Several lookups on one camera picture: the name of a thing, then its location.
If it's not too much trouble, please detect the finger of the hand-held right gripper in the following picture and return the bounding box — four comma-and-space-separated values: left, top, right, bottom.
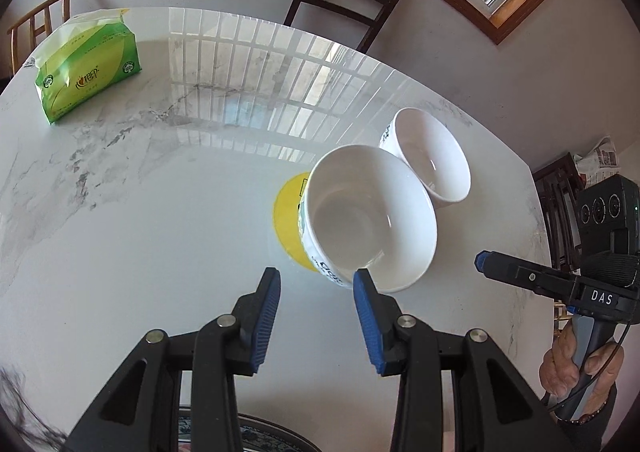
475, 251, 582, 305

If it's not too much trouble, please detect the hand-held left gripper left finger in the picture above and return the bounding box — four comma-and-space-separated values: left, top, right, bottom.
65, 267, 282, 452

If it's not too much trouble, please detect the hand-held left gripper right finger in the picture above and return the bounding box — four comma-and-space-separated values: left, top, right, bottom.
352, 268, 576, 452

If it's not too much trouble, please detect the white ribbed bowl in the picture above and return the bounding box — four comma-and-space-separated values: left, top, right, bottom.
298, 145, 438, 294

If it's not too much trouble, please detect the large blue floral plate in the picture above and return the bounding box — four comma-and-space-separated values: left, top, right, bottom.
177, 411, 323, 452

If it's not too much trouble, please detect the person's right hand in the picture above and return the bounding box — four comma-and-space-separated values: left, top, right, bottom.
539, 327, 626, 420

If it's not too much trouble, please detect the dark wooden chair right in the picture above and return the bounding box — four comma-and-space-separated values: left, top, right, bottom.
532, 152, 588, 273

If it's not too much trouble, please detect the yellow round coaster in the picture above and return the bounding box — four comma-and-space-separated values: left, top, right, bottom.
273, 172, 336, 274

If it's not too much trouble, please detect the white bowl with speckled pattern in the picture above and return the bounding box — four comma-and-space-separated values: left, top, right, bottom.
378, 107, 472, 208

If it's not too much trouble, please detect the folded newspaper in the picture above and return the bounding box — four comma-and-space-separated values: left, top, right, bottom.
572, 135, 621, 183

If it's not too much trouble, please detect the green tissue pack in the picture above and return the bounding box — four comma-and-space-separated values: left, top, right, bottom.
22, 7, 142, 126

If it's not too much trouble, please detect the light wooden chair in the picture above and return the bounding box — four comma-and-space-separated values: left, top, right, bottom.
7, 0, 77, 78

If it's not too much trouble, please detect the black cable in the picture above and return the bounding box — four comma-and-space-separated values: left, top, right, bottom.
542, 319, 632, 413

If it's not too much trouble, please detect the brown bead bracelet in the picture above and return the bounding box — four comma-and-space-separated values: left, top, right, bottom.
557, 399, 612, 429

